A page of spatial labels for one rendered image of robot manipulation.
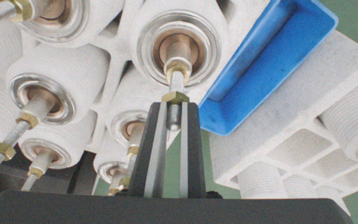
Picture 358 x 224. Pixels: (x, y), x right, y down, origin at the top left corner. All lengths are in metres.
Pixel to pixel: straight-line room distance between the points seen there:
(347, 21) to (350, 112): 0.24
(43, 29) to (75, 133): 0.18
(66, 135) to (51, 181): 0.32
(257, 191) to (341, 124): 0.20
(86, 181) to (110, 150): 0.30
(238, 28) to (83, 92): 0.20
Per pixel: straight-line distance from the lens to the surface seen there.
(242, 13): 0.25
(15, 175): 0.66
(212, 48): 0.18
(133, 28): 0.18
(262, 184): 0.45
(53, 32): 0.20
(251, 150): 0.43
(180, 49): 0.16
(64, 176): 0.62
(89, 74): 0.26
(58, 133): 0.32
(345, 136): 0.37
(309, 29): 0.41
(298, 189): 0.55
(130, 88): 0.25
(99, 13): 0.19
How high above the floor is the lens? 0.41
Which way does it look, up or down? 48 degrees down
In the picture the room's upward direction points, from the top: 177 degrees counter-clockwise
